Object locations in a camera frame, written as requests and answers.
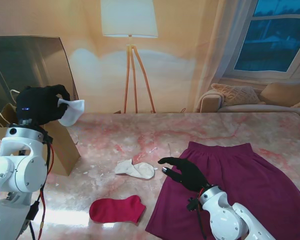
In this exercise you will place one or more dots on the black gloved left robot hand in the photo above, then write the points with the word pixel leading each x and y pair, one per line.
pixel 40 105

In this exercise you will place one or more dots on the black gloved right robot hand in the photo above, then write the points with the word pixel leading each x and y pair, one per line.
pixel 191 176

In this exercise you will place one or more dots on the white ankle sock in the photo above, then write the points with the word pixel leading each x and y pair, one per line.
pixel 73 112

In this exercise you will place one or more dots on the kraft paper bag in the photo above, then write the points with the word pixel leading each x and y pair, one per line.
pixel 63 150

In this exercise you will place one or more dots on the cream ankle sock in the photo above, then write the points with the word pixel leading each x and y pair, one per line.
pixel 140 171

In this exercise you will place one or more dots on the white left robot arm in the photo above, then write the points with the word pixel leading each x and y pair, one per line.
pixel 20 170

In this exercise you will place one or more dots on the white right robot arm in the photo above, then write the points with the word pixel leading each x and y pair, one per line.
pixel 225 215

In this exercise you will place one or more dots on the magenta shorts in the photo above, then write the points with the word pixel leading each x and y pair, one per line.
pixel 240 190

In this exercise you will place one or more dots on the dark grey flat screen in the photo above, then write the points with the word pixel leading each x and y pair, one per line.
pixel 27 62

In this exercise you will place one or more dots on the red ankle sock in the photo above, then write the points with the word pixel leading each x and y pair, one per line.
pixel 115 208

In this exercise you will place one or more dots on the beige sofa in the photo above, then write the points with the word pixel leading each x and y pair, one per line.
pixel 240 107

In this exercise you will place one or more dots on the cream knitted cushion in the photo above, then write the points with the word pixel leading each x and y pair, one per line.
pixel 235 93

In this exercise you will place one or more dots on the white tripod floor lamp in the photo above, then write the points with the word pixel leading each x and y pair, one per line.
pixel 128 20

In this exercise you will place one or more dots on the plain tan cushion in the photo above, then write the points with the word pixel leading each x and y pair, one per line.
pixel 282 93

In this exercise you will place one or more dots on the sheer white curtain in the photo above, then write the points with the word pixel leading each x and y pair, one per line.
pixel 222 50

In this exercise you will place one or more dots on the white framed window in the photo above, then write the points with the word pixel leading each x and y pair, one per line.
pixel 272 42

